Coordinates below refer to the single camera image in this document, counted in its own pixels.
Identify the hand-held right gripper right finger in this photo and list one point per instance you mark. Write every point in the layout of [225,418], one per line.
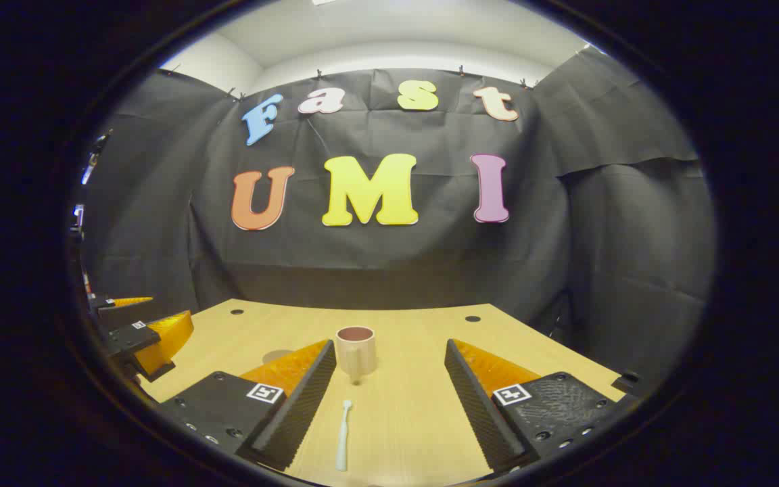
[481,412]

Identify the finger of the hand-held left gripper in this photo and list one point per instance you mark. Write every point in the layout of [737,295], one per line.
[126,314]
[129,338]

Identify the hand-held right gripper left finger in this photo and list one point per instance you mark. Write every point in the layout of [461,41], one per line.
[295,412]

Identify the white toothbrush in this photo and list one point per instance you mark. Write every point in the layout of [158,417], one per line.
[343,439]

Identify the brown round coaster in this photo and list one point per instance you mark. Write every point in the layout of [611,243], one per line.
[274,356]

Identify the beige cup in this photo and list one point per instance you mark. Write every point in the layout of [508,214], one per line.
[357,355]

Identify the wooden desktop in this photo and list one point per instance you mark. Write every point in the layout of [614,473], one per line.
[403,406]

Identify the black backdrop cloth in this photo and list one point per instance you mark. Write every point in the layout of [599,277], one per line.
[389,264]

